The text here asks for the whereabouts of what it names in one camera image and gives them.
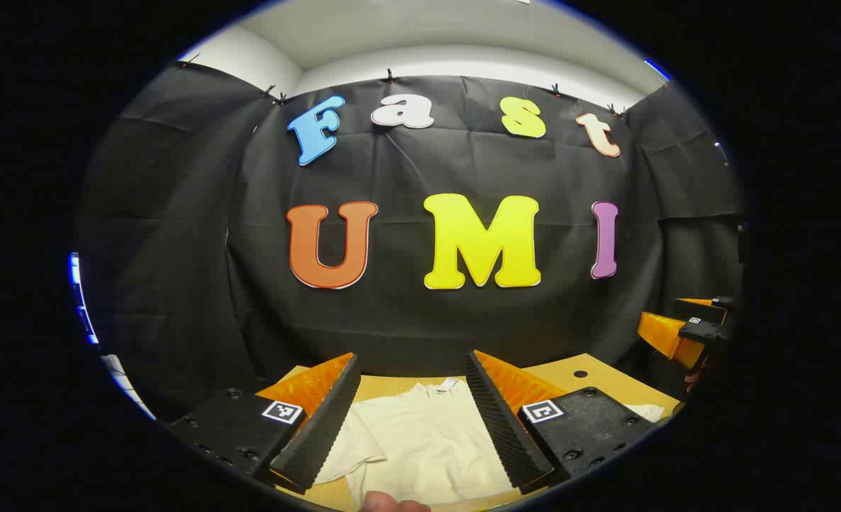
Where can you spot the cream white sweater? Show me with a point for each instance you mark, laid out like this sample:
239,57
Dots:
427,441

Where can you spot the white side desk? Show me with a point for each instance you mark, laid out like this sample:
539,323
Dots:
125,384

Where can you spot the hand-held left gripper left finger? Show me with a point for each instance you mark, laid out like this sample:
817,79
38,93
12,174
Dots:
320,434

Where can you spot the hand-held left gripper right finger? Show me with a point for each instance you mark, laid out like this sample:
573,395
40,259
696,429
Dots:
505,434

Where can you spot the black backdrop cloth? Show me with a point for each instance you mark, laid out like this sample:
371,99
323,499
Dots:
406,320

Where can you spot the computer monitor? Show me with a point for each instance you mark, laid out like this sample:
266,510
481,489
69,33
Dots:
73,270

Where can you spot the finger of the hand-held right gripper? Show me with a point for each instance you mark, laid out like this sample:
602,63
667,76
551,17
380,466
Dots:
704,311
665,334

